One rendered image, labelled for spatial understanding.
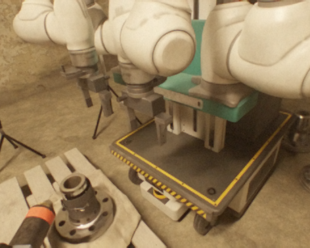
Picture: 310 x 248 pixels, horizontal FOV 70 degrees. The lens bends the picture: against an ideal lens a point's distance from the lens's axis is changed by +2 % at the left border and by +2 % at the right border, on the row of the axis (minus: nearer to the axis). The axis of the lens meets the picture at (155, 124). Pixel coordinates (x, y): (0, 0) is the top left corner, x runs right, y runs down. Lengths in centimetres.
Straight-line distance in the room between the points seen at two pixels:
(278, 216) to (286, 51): 100
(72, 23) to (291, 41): 58
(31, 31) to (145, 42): 57
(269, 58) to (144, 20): 28
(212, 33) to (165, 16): 33
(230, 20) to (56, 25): 51
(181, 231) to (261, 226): 40
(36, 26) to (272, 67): 69
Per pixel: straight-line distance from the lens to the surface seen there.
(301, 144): 181
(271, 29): 52
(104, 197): 117
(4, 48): 310
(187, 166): 107
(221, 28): 68
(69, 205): 102
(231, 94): 74
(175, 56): 36
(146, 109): 60
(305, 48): 52
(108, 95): 79
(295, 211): 143
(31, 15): 87
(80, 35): 77
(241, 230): 128
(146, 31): 37
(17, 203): 145
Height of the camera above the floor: 106
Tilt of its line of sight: 32 degrees down
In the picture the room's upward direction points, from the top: 6 degrees counter-clockwise
